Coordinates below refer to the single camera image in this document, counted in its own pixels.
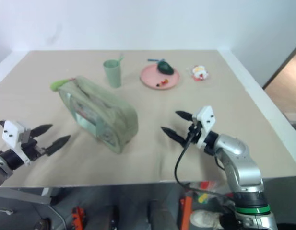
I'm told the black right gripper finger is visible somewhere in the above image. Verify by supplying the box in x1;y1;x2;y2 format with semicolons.
175;110;194;122
160;126;187;146

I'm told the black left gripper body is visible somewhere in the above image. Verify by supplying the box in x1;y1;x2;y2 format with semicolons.
19;129;47;161

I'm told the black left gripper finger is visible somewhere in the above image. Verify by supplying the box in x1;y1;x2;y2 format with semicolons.
44;135;71;157
30;123;54;139

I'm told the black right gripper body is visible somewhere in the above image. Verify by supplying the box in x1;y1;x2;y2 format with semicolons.
184;119;204;147

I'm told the green zippered pouch bag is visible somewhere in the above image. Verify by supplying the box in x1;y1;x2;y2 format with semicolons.
49;76;139;155

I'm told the beige table cloth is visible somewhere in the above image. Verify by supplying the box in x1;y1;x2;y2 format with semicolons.
0;49;296;189

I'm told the clear bag with red toy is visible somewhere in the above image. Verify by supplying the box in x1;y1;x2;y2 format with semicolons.
186;65;210;82

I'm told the pink round plate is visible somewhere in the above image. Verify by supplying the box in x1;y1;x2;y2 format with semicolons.
140;63;181;91

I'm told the dark green avocado toy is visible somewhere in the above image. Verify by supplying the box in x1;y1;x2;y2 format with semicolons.
157;60;175;76

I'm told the red plastic item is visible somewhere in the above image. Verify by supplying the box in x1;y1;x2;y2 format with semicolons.
200;181;217;190

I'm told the orange black tool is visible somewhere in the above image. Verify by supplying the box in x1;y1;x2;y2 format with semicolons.
70;207;88;229

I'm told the orange upright bar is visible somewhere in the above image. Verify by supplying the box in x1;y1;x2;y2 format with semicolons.
180;195;193;230

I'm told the green plastic cup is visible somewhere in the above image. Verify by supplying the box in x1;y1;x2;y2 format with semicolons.
103;59;122;89

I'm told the brown wooden door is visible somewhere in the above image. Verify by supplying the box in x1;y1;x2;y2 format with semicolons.
262;44;296;115

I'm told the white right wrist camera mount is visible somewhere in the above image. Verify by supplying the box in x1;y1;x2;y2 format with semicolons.
191;105;217;148

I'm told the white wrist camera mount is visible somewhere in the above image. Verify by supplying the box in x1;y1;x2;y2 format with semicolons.
191;105;217;148
1;120;31;166

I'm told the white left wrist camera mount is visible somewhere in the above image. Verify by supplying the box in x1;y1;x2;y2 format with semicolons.
1;120;31;166

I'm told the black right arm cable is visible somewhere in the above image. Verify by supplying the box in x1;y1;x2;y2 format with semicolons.
174;133;236;204

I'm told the white table frame bracket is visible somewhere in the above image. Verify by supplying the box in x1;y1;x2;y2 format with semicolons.
0;187;53;205

